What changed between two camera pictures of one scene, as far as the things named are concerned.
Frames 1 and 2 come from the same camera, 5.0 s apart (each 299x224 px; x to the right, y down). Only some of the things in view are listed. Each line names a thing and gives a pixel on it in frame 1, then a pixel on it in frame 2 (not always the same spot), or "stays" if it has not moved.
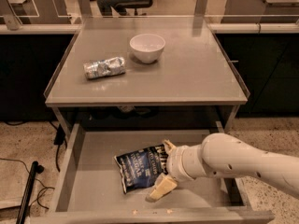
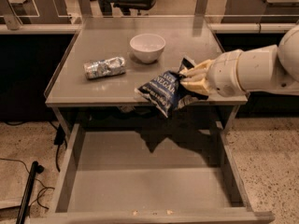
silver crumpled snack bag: [104, 67] stays
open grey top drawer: [91, 191] stays
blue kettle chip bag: [143, 167] -> [163, 91]
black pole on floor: [35, 169] stays
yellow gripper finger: [163, 187] -> [199, 86]
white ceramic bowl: [148, 48] stays
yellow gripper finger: [169, 147] -> [198, 71]
